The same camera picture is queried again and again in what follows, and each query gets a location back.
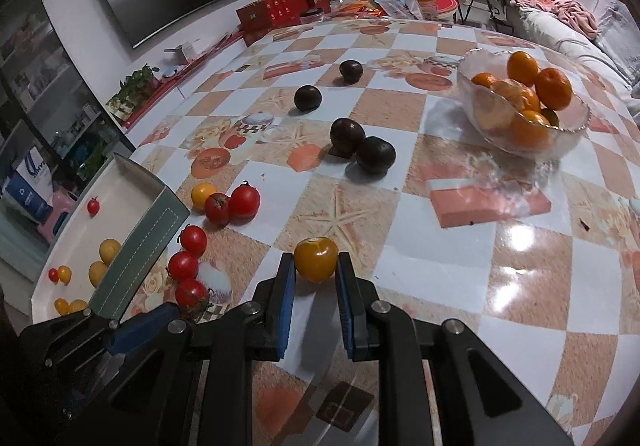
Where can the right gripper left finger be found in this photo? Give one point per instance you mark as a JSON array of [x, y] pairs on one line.
[[254, 331]]

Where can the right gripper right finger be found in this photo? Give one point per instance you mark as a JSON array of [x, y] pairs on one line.
[[436, 379]]

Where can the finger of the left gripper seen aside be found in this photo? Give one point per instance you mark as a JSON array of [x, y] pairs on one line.
[[142, 329]]

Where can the red cherry tomato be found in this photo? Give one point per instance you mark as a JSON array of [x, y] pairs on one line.
[[182, 266]]

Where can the yellow cherry tomato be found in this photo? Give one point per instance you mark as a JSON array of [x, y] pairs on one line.
[[315, 259]]

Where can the red tomato lower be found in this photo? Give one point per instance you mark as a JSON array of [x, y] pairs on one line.
[[191, 295]]

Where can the yellow tomato nearest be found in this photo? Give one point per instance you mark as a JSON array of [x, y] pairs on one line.
[[61, 306]]

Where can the yellow tomato lower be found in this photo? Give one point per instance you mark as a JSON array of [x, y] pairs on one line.
[[64, 274]]

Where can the white rectangular tray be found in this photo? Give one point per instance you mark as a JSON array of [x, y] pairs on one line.
[[139, 211]]

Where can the red tomato nearest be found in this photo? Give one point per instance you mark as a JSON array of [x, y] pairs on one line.
[[53, 275]]

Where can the red tomato near tray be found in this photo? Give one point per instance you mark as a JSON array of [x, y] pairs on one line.
[[193, 239]]

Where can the bright red tomato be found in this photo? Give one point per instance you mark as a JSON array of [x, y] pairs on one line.
[[244, 202]]

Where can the dark red tomato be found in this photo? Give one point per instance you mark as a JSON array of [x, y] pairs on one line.
[[216, 209]]

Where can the small red tomato in tray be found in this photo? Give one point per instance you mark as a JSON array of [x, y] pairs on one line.
[[93, 206]]

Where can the yellow tomato left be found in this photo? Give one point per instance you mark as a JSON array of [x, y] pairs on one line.
[[200, 193]]

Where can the dark plum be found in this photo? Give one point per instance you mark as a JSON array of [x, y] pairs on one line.
[[351, 71], [346, 136], [307, 98], [375, 156]]

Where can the green potted plant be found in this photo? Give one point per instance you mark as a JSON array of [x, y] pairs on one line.
[[134, 91]]

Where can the dark plum far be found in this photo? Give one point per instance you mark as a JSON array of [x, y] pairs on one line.
[[351, 71]]

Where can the glass fruit bowl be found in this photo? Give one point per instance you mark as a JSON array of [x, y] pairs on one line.
[[510, 115]]

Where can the orange mandarin right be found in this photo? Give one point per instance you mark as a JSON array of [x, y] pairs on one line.
[[553, 88]]

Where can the orange mandarin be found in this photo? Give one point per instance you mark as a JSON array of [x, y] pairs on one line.
[[522, 67], [553, 88]]

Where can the red gift box stack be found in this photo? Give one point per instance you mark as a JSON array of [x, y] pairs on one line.
[[262, 16]]

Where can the orange mandarin top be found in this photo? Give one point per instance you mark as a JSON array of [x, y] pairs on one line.
[[522, 67]]

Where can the white sofa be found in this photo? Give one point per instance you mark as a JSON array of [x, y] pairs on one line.
[[601, 35]]

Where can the pink blanket on sofa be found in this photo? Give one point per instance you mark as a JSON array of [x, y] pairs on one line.
[[577, 17]]

